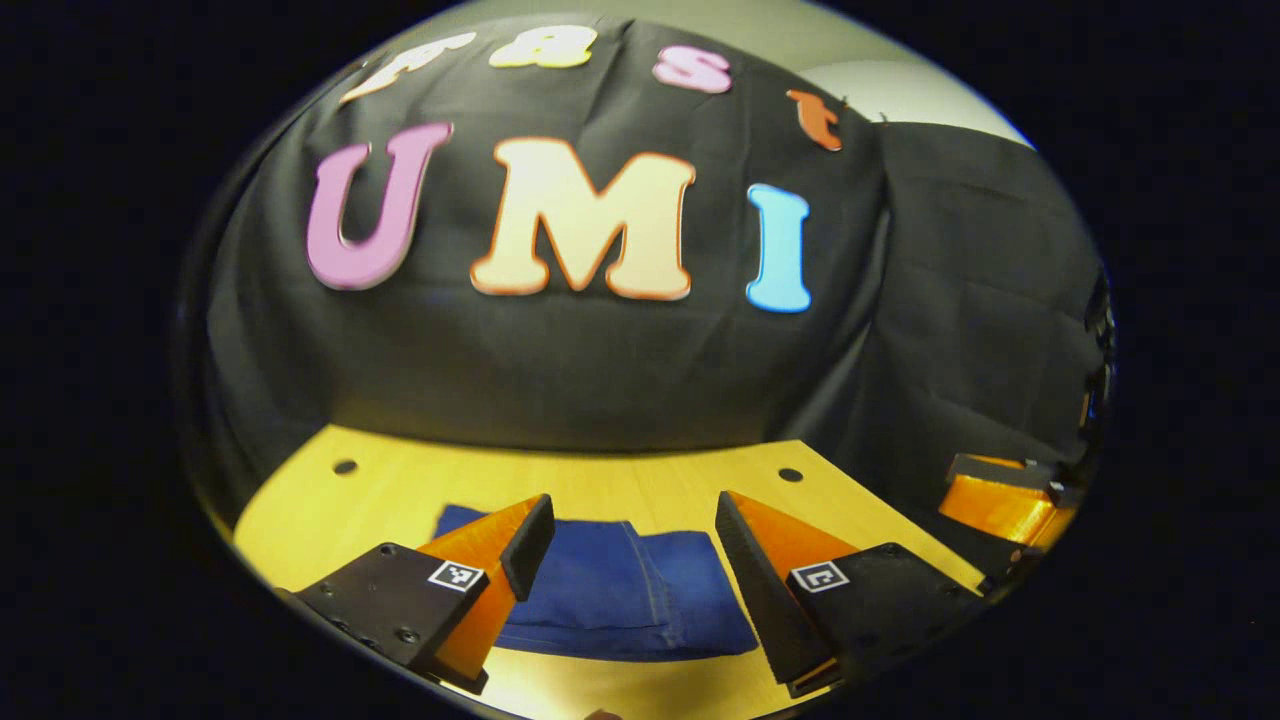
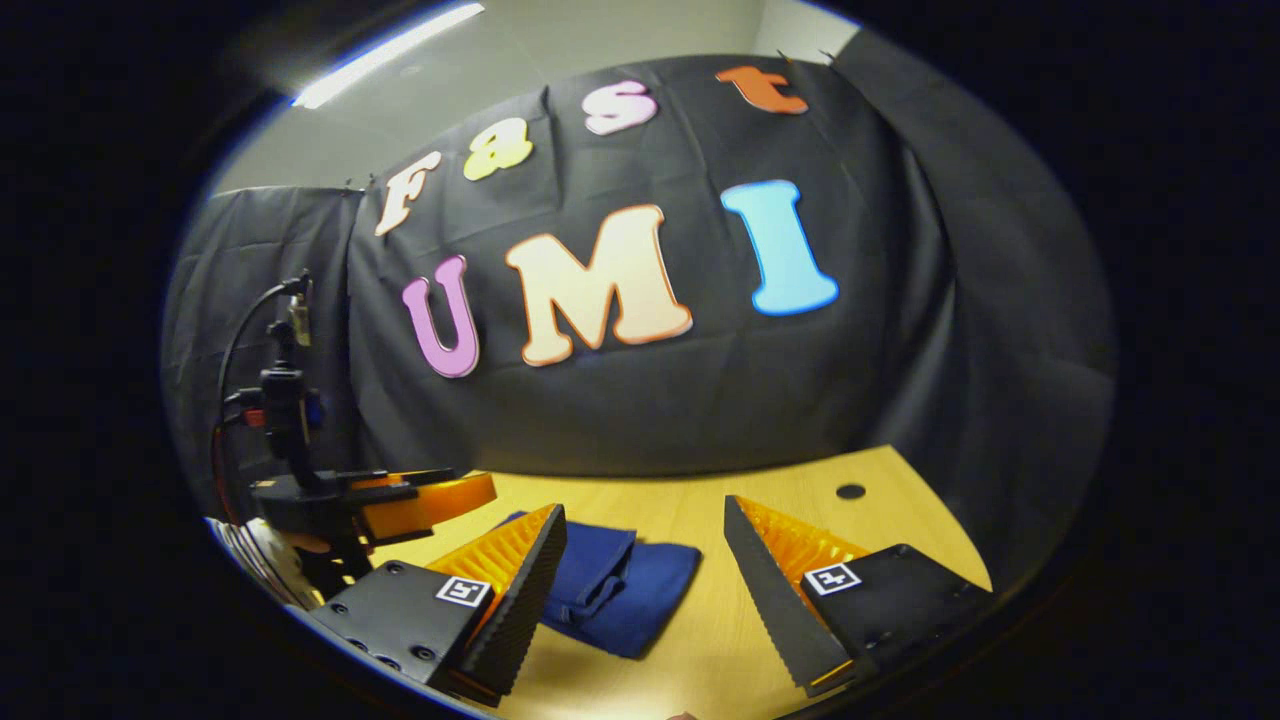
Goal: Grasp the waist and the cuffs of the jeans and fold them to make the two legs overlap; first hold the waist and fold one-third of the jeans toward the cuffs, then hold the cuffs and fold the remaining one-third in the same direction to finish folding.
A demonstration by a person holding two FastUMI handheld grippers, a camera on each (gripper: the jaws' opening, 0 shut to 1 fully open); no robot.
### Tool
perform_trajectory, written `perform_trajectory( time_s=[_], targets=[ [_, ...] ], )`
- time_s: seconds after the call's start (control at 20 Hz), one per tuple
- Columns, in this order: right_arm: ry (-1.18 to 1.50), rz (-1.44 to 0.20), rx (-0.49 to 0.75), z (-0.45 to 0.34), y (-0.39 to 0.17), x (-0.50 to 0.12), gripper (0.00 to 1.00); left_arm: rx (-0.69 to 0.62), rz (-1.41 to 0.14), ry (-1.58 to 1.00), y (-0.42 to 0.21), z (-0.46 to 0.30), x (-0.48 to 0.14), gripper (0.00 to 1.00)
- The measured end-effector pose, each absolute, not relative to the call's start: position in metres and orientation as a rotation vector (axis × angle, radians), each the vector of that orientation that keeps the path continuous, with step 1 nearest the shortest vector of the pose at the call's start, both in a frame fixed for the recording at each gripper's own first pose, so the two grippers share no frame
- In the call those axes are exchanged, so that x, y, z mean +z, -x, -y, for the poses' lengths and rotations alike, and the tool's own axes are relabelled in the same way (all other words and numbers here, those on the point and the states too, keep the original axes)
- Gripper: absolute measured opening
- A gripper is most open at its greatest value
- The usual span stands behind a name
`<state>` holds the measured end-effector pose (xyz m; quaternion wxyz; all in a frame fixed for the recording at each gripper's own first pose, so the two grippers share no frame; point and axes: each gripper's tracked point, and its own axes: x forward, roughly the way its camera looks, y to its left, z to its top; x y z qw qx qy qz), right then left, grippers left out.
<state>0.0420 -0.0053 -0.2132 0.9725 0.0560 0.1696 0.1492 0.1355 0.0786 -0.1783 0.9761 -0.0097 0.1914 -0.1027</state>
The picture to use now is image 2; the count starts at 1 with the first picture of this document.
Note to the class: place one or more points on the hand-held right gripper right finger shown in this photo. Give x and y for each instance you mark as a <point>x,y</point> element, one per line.
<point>770,600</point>

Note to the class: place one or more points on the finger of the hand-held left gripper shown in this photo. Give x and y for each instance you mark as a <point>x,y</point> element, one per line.
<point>400,478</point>
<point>430,505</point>

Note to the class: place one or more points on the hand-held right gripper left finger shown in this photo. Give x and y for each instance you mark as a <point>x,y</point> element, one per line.
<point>525,605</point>

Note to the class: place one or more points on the blue denim jeans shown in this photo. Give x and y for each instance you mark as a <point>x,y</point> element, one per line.
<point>640,600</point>

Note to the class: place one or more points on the black backdrop cloth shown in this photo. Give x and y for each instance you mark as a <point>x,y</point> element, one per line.
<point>700,390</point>

